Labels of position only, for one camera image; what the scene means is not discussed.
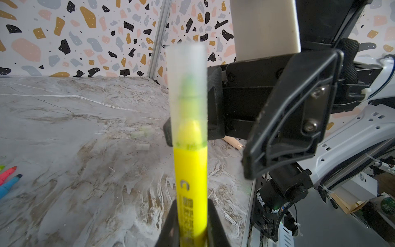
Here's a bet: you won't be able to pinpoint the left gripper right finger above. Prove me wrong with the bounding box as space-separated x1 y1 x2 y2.
207 199 231 247

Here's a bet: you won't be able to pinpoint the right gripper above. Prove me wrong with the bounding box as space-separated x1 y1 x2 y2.
164 49 383 180

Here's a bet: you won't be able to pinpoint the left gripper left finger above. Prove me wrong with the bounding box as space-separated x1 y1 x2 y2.
155 200 180 247

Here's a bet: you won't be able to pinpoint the blue highlighter pen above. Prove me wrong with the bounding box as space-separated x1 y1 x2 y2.
0 174 23 199

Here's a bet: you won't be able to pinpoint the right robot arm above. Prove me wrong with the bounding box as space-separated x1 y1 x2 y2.
157 1 395 247

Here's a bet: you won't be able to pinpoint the clear pen cap on table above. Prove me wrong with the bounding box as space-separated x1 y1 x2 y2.
130 125 154 139

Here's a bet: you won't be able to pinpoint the pink highlighter pen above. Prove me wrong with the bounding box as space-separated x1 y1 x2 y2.
0 166 17 185

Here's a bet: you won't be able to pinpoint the wooden rolling pin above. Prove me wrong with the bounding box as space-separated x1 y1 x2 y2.
223 136 243 150

